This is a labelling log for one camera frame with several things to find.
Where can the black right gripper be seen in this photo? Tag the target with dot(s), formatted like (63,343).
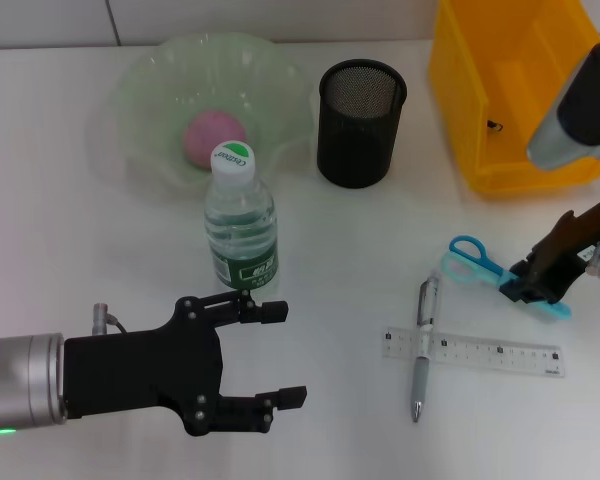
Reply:
(565,255)

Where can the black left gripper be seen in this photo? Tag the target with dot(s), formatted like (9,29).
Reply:
(140,372)

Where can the blue sheathed scissors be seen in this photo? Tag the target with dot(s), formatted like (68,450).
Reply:
(557,310)

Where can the clear plastic ruler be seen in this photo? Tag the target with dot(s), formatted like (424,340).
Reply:
(480,350)

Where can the green label water bottle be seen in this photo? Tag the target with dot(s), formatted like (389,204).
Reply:
(240,240)

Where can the pink peach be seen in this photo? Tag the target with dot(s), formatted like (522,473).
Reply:
(202,135)

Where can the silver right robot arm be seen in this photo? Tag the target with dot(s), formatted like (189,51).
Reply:
(580,110)

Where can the silver grey ballpoint pen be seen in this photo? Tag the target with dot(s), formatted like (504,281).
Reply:
(420,380)

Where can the black mesh pen holder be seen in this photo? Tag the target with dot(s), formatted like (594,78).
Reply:
(355,150)

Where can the green glass fruit bowl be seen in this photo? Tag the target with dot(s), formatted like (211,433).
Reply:
(145,100)

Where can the yellow plastic bin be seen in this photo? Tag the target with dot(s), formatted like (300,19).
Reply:
(460,100)

